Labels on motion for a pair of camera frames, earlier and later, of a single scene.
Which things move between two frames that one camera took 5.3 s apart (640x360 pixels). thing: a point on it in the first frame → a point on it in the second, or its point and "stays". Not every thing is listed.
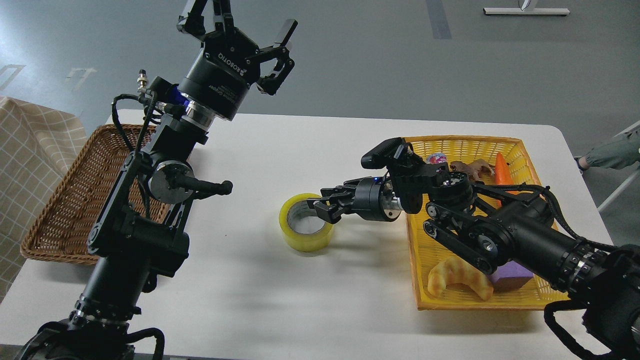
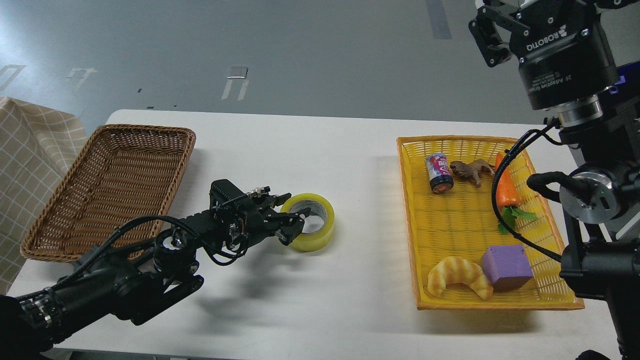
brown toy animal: x=474 y=168 stays
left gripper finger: x=193 y=23 → x=290 y=225
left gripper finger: x=270 y=83 → x=277 y=200
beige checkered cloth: x=38 y=145 stays
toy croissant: x=453 y=270 stays
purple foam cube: x=511 y=276 stays
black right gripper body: x=374 y=199 → x=565 y=57
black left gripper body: x=229 y=61 → x=261 y=220
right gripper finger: x=331 y=211 → x=494 y=51
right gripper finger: x=348 y=187 → x=609 y=4
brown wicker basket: x=61 y=231 stays
